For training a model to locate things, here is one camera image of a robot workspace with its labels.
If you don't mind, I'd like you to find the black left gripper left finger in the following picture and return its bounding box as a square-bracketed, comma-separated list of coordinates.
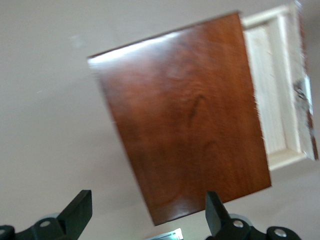
[0, 189, 94, 240]

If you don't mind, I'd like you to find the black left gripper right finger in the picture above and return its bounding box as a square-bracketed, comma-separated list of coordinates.
[204, 190, 301, 240]

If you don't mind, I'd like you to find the wooden drawer with white handle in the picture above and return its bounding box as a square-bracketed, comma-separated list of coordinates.
[241, 0, 320, 172]

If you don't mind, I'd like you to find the dark wooden drawer cabinet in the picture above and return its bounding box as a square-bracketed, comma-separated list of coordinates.
[86, 9, 273, 227]

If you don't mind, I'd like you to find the table cover sheet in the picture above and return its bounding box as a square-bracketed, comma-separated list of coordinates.
[0, 0, 320, 240]

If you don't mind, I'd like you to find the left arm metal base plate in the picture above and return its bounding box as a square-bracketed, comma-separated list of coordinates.
[146, 227, 185, 240]

